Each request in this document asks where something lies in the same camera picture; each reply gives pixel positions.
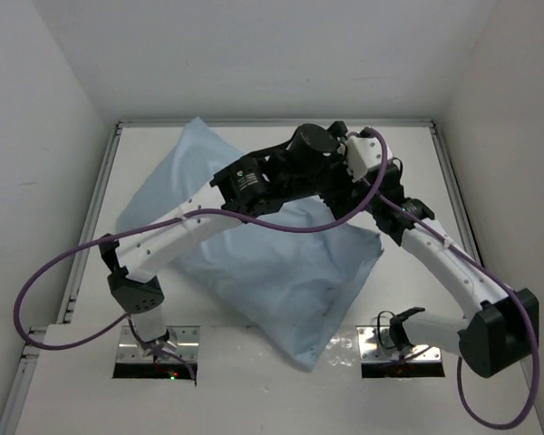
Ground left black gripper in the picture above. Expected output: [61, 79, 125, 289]
[281, 121, 374, 216]

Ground light blue pillowcase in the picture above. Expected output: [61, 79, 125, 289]
[116, 118, 384, 372]

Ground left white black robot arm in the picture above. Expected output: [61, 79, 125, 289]
[100, 119, 382, 369]

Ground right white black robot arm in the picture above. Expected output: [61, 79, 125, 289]
[365, 162, 539, 378]

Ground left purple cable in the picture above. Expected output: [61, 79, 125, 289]
[13, 126, 389, 380]

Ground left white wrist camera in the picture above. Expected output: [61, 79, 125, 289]
[345, 128, 393, 182]

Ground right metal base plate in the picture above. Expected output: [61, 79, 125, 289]
[356, 325, 442, 364]

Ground metal base plate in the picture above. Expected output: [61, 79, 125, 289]
[115, 326, 199, 364]
[356, 325, 442, 364]

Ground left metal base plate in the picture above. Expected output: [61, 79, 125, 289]
[115, 326, 199, 364]

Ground aluminium table frame rail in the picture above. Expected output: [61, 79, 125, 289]
[0, 118, 522, 435]

